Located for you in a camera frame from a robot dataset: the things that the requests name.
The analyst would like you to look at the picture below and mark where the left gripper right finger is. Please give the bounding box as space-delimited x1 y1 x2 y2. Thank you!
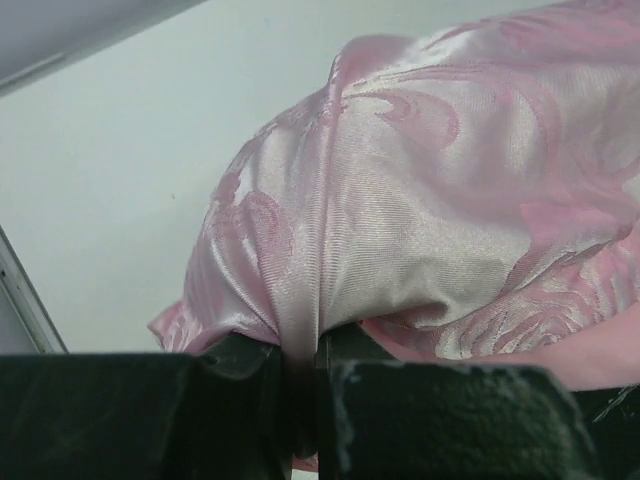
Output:
315 324 639 479

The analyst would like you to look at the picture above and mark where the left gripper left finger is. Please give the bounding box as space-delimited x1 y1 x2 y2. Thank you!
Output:
1 335 292 480

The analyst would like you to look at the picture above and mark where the pink satin rose pillowcase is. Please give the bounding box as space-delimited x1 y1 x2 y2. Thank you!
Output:
150 1 639 476

